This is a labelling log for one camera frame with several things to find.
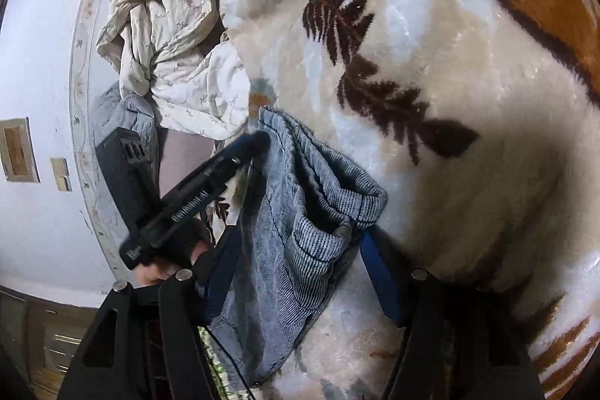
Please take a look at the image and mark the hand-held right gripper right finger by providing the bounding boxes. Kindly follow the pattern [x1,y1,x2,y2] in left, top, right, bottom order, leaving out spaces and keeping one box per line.
[360,226,547,400]

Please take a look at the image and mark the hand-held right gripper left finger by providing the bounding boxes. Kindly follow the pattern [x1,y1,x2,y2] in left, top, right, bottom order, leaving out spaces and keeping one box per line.
[56,224,245,400]

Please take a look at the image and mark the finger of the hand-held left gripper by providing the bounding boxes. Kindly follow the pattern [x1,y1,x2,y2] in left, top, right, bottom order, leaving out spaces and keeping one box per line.
[206,130,272,181]

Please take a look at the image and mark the blue denim pants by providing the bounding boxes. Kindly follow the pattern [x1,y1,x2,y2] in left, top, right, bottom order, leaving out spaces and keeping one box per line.
[206,106,389,389]

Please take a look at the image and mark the person's left hand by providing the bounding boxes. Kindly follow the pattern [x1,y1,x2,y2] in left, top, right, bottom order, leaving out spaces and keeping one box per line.
[136,217,214,288]

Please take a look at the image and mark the mauve bed sheet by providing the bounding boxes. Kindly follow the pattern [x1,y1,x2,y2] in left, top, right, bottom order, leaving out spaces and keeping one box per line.
[157,128,221,199]

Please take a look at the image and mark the green and white patterned blanket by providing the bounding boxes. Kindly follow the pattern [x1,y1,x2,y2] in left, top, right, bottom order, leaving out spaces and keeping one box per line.
[199,325,235,400]

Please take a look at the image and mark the grey quilted pillow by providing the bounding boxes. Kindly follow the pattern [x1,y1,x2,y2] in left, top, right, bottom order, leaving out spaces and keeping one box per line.
[89,81,160,176]

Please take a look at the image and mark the cream floral quilt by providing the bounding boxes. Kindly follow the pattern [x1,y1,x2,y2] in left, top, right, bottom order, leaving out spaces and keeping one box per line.
[96,0,251,143]

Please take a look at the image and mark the wooden cabinet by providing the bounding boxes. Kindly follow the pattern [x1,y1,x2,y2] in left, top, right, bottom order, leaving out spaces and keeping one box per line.
[0,285,113,400]

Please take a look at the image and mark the cream leaf-print fleece blanket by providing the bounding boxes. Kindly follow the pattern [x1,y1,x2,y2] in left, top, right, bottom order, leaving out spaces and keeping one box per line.
[201,0,600,400]

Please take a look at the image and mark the black cable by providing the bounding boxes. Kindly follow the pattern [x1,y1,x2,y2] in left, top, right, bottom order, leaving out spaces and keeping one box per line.
[201,325,256,400]

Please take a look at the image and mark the beige wall switch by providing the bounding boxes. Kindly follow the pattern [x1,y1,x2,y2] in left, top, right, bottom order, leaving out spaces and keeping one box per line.
[50,157,73,192]

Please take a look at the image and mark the framed wall picture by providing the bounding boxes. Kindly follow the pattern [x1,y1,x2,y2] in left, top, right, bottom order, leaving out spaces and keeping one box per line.
[0,117,41,184]

